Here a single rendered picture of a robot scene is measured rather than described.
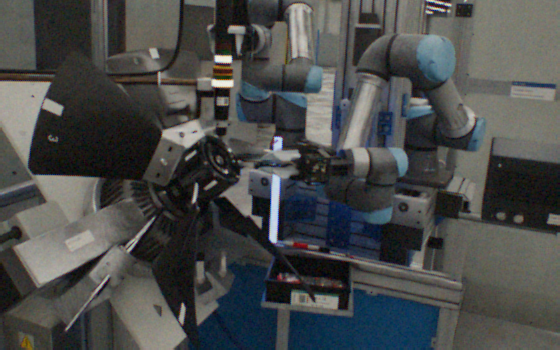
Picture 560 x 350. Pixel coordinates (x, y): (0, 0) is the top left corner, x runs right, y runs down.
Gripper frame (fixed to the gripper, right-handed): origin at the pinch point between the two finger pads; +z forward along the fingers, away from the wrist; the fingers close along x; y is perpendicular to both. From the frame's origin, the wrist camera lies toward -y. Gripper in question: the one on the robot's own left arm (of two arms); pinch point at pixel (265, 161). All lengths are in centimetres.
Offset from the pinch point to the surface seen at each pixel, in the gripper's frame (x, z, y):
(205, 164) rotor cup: -6.8, 16.6, 18.6
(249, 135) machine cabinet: 139, -94, -452
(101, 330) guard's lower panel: 91, 46, -59
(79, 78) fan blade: -23.4, 38.8, 19.6
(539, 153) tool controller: -8, -62, 18
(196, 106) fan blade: -13.6, 16.7, 0.2
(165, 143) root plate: -9.9, 24.1, 14.8
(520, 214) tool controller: 7, -60, 20
